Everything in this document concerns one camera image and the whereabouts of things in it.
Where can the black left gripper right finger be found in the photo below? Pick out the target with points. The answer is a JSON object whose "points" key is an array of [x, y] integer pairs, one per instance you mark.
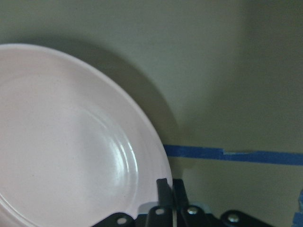
{"points": [[188, 214]]}

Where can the pink plate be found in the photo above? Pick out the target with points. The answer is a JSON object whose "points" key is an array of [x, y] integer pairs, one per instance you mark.
{"points": [[74, 146]]}

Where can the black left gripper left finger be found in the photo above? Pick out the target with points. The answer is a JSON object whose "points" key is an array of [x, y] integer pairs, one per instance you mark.
{"points": [[161, 215]]}

